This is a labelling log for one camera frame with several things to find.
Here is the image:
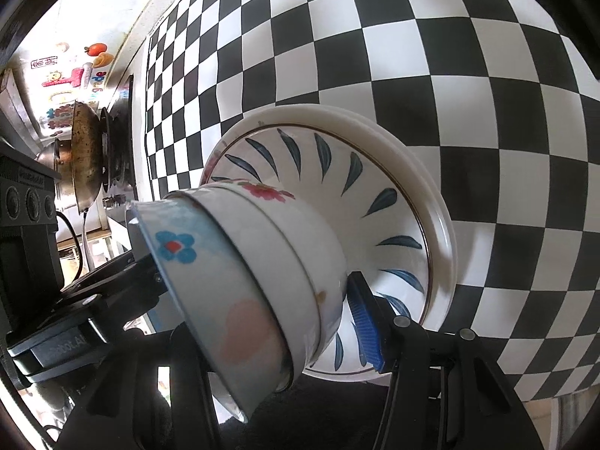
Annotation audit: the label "worn metal wok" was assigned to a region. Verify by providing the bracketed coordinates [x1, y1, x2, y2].
[70, 100, 106, 212]

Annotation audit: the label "red flower white bowl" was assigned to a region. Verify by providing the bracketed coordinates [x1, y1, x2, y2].
[211, 178, 350, 371]

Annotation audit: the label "black gas stove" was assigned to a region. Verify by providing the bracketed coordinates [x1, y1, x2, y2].
[100, 75, 138, 209]

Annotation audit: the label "blue leaf pattern plate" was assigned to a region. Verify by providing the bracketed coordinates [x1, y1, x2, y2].
[220, 126, 429, 378]

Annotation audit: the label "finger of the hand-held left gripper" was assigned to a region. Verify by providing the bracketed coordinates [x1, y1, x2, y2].
[61, 250, 168, 333]

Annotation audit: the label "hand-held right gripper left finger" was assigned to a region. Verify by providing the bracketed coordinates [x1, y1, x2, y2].
[56, 325, 221, 450]

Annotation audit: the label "metal cooking pot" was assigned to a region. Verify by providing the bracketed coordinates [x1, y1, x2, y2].
[37, 138, 73, 198]

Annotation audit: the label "black white checkered mat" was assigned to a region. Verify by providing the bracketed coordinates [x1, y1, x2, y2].
[143, 0, 600, 401]

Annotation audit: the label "plain white plate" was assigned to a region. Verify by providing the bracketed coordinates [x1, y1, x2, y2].
[199, 103, 458, 338]

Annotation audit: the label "blue flower pink heart bowl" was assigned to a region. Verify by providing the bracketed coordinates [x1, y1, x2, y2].
[129, 190, 294, 425]

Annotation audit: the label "black cable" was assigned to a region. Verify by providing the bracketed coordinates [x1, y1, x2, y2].
[56, 211, 90, 276]

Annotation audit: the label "colourful wall stickers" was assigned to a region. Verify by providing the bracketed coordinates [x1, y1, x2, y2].
[30, 42, 116, 132]

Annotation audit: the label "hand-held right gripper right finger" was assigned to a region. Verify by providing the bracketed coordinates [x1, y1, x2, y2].
[346, 271, 547, 450]

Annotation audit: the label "dark cloth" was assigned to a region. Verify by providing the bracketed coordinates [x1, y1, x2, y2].
[216, 374, 391, 450]

